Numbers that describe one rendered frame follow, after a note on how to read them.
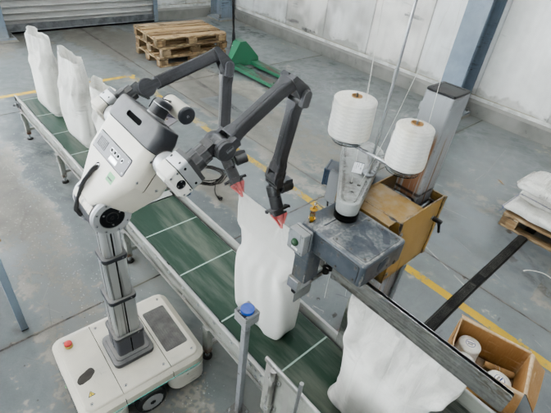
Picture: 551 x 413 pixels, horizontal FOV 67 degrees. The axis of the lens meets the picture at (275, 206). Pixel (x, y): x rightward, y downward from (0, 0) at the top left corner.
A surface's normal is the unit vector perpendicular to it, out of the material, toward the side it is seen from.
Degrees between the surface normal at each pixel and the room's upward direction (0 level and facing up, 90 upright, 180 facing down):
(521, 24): 90
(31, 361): 0
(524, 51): 90
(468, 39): 90
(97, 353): 0
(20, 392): 0
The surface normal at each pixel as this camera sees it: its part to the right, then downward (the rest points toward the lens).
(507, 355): -0.57, 0.44
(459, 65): -0.74, 0.34
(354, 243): 0.10, -0.80
